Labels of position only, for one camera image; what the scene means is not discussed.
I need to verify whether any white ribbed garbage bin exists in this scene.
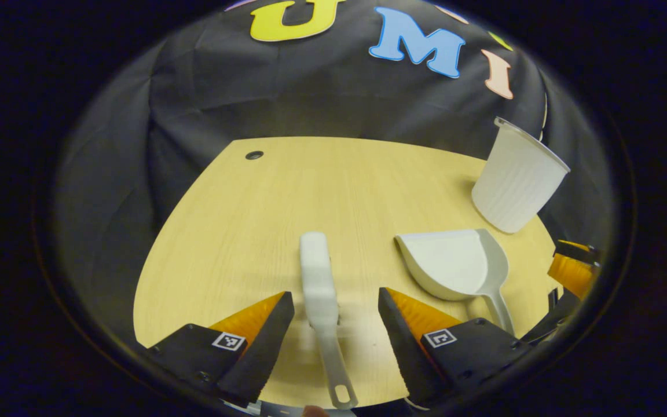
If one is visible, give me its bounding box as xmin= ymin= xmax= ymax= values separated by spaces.
xmin=471 ymin=116 xmax=571 ymax=235

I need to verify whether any small white broom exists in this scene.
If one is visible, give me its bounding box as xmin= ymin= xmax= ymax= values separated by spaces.
xmin=299 ymin=232 xmax=359 ymax=410

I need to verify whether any light wooden desktop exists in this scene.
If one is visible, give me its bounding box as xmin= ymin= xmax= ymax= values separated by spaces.
xmin=133 ymin=137 xmax=566 ymax=409

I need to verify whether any white plastic dustpan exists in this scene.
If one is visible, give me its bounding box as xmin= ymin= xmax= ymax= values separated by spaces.
xmin=394 ymin=228 xmax=515 ymax=338

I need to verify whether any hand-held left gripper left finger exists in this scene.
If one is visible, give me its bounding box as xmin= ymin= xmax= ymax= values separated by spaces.
xmin=148 ymin=291 xmax=295 ymax=408

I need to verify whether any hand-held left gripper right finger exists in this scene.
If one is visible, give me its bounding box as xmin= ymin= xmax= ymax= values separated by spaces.
xmin=378 ymin=287 xmax=531 ymax=406

